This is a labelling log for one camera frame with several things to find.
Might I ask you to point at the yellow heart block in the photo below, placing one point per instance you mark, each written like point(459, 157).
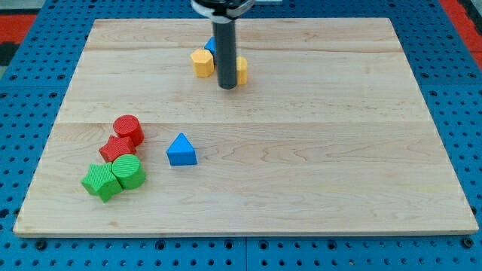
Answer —
point(241, 70)

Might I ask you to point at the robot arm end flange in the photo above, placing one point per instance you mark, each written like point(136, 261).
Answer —
point(222, 11)

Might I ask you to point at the yellow hexagon block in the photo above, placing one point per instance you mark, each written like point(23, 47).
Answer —
point(202, 62)

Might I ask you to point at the blue triangle block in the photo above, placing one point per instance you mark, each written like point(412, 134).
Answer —
point(181, 152)

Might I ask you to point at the wooden board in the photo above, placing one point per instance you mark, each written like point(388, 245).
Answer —
point(330, 136)

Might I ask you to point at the blue cube block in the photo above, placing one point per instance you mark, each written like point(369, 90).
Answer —
point(210, 46)

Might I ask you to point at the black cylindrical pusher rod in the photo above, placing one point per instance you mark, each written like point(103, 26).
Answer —
point(225, 54)

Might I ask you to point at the red cylinder block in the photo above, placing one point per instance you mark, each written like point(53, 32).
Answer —
point(129, 126)

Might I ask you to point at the green cylinder block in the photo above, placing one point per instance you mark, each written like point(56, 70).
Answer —
point(129, 171)

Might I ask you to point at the red star block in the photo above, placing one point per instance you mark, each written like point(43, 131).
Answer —
point(116, 147)

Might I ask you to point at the green star block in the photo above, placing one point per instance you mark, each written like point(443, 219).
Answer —
point(100, 181)

